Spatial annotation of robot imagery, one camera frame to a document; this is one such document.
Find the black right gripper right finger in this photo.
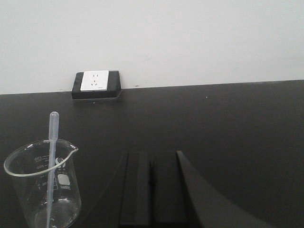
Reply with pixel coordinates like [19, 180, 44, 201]
[152, 151, 272, 228]

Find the clear glass beaker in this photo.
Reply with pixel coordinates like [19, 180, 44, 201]
[4, 139, 81, 228]

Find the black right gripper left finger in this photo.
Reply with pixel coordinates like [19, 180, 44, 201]
[80, 152, 151, 228]

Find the clear plastic pipette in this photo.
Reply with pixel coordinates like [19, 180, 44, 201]
[46, 112, 59, 228]

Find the white socket on black box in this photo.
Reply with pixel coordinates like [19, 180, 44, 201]
[71, 70, 121, 100]

